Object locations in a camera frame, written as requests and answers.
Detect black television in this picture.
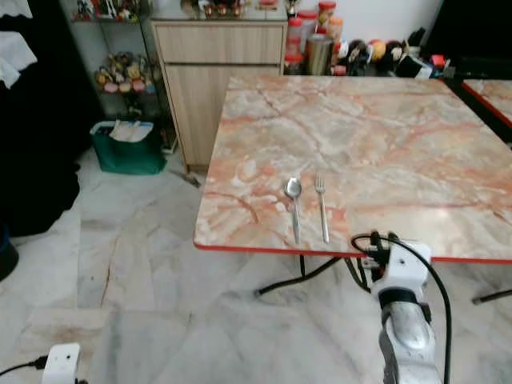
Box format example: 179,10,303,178
423,0,512,58

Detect white papers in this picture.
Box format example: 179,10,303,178
110,119,153,144

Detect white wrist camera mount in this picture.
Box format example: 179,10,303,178
370,240,434,294
41,343,82,384

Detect light wooden cabinet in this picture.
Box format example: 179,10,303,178
151,19,290,172

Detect red lid plastic jar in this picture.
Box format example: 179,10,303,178
297,9,319,39
317,1,338,34
285,17,304,76

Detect brown cabinet ornament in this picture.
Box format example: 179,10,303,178
202,0,250,19

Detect green storage bag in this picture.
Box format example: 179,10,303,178
90,120,168,176

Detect colourful shelf figurines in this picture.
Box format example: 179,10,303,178
93,51,154,96

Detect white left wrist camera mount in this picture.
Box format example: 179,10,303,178
41,343,82,384

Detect silver metal spoon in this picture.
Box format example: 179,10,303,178
284,177,303,246

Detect silver metal fork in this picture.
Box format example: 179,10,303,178
314,174,331,245

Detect glass display shelf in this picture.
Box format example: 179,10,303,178
62,0,178,154

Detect black draped furniture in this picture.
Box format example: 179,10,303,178
0,0,103,239

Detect large white cloth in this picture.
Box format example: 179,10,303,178
0,30,38,90

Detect orange round toy figure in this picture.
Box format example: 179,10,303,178
367,39,387,64

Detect steel canister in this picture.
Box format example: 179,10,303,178
305,33,335,77

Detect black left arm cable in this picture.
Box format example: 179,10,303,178
0,358,46,378

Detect small white cloth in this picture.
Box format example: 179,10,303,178
0,0,34,19

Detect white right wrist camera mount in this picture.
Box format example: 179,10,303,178
370,240,434,294

